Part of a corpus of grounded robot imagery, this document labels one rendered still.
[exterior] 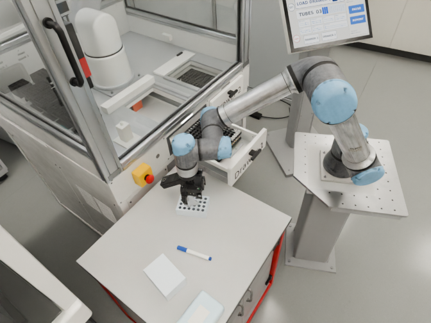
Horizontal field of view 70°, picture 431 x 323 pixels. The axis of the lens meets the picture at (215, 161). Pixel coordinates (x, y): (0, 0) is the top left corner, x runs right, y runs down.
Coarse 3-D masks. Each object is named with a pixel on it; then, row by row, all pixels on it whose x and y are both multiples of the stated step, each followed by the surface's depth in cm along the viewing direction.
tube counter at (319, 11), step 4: (336, 4) 174; (340, 4) 175; (344, 4) 175; (316, 8) 173; (320, 8) 173; (324, 8) 173; (328, 8) 174; (332, 8) 174; (336, 8) 175; (340, 8) 175; (344, 8) 175; (316, 12) 173; (320, 12) 173; (324, 12) 174; (328, 12) 174; (332, 12) 174; (336, 12) 175
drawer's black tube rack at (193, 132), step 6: (198, 120) 146; (192, 126) 143; (198, 126) 143; (186, 132) 140; (192, 132) 140; (198, 132) 140; (228, 132) 139; (234, 132) 139; (198, 138) 138; (240, 138) 140; (234, 144) 137
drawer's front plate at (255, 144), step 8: (264, 128) 135; (256, 136) 132; (264, 136) 136; (248, 144) 129; (256, 144) 132; (264, 144) 141; (248, 152) 128; (240, 160) 124; (248, 160) 132; (232, 168) 120; (240, 168) 127; (232, 176) 124; (232, 184) 128
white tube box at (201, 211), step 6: (180, 198) 128; (204, 198) 127; (180, 204) 127; (204, 204) 125; (180, 210) 124; (186, 210) 123; (192, 210) 123; (198, 210) 125; (204, 210) 124; (192, 216) 125; (198, 216) 125; (204, 216) 124
